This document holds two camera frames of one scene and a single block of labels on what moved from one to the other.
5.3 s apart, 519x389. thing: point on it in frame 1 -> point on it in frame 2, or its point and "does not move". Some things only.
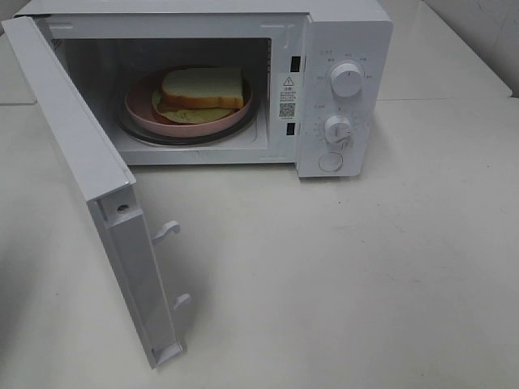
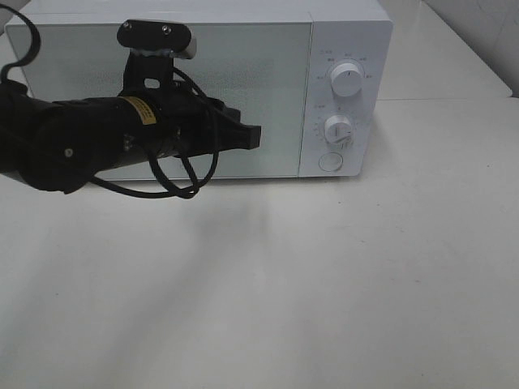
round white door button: x=330 y=161 does not move
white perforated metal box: x=108 y=185 -> x=255 y=67
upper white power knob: x=347 y=79 does not move
